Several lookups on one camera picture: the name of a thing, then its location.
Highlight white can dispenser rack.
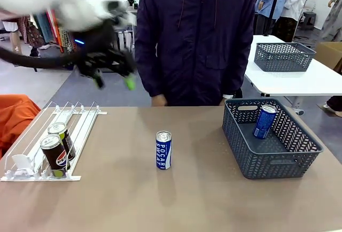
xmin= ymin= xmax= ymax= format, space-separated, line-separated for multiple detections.
xmin=0 ymin=100 xmax=108 ymax=182

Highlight blue Pocari Sweat can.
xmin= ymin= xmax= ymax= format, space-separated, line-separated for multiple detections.
xmin=253 ymin=104 xmax=278 ymax=140
xmin=156 ymin=130 xmax=173 ymax=171

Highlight person's left forearm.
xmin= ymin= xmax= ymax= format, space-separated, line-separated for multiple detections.
xmin=227 ymin=42 xmax=255 ymax=99

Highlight orange hanging garment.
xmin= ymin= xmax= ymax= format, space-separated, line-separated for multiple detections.
xmin=48 ymin=10 xmax=65 ymax=53

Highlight bystander leg with shoe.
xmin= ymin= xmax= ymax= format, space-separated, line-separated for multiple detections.
xmin=316 ymin=95 xmax=342 ymax=115

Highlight mannequin legs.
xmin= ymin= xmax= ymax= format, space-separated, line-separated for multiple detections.
xmin=10 ymin=30 xmax=24 ymax=54

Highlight person in navy jacket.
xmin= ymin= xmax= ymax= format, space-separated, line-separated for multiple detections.
xmin=134 ymin=0 xmax=257 ymax=107

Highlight cardboard box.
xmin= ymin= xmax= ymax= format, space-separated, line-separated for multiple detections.
xmin=315 ymin=41 xmax=342 ymax=75

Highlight cream roll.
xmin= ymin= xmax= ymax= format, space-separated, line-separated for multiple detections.
xmin=124 ymin=30 xmax=133 ymax=53

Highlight orange cloth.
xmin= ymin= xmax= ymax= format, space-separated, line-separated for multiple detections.
xmin=0 ymin=94 xmax=43 ymax=159

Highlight black Pepsi can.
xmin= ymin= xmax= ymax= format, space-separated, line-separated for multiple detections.
xmin=40 ymin=134 xmax=71 ymax=179
xmin=47 ymin=122 xmax=77 ymax=161

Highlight person's right forearm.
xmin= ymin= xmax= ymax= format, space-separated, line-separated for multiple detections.
xmin=134 ymin=42 xmax=162 ymax=98

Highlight white background table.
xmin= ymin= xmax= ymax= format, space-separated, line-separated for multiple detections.
xmin=244 ymin=34 xmax=342 ymax=97

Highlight person's right hand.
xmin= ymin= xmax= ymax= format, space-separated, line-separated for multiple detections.
xmin=151 ymin=94 xmax=168 ymax=107

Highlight dark plastic stool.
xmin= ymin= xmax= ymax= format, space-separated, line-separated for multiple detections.
xmin=303 ymin=11 xmax=317 ymax=32

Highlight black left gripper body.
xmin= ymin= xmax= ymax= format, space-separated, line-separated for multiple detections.
xmin=76 ymin=22 xmax=136 ymax=78

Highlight dark patterned skirt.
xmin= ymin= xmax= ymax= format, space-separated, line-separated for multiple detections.
xmin=272 ymin=17 xmax=299 ymax=43

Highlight white skirt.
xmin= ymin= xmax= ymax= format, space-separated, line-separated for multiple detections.
xmin=2 ymin=20 xmax=20 ymax=33

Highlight dark grey plastic basket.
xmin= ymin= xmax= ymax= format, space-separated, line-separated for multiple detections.
xmin=222 ymin=97 xmax=324 ymax=180
xmin=253 ymin=42 xmax=317 ymax=72

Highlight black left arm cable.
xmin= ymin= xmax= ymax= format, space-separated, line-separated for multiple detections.
xmin=0 ymin=47 xmax=82 ymax=70

